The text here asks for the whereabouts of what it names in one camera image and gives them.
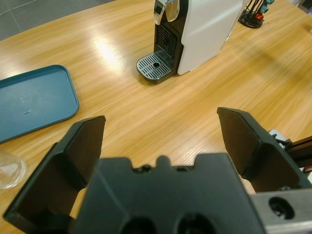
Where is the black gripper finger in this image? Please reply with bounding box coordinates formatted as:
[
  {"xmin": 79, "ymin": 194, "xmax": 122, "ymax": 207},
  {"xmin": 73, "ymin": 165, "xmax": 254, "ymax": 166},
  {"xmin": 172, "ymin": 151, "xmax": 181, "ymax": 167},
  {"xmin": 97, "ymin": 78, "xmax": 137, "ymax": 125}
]
[
  {"xmin": 216, "ymin": 107, "xmax": 312, "ymax": 195},
  {"xmin": 2, "ymin": 115, "xmax": 107, "ymax": 234}
]

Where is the clear drinking glass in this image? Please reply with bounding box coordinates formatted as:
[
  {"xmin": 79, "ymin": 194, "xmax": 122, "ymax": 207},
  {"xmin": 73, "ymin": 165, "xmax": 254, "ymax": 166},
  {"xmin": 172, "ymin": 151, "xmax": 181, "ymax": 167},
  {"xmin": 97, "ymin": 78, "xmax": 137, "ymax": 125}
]
[{"xmin": 0, "ymin": 148, "xmax": 27, "ymax": 190}]

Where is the white capsule coffee machine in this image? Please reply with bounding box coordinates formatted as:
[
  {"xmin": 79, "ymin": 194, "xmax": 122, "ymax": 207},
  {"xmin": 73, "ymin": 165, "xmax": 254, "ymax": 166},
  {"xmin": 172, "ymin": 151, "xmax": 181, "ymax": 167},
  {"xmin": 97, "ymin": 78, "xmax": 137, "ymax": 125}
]
[{"xmin": 136, "ymin": 0, "xmax": 247, "ymax": 85}]

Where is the teal plastic tray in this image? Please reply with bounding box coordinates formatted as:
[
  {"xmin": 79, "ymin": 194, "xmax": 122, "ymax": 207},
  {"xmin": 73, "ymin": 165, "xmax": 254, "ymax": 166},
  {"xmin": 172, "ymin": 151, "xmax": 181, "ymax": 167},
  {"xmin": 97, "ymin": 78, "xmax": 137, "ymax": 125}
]
[{"xmin": 0, "ymin": 64, "xmax": 80, "ymax": 144}]

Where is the black capsule holder stand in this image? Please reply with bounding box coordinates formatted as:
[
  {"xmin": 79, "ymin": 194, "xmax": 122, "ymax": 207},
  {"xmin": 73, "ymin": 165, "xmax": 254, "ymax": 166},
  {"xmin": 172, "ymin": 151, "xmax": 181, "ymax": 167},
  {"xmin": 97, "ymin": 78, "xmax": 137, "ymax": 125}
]
[{"xmin": 238, "ymin": 0, "xmax": 265, "ymax": 28}]

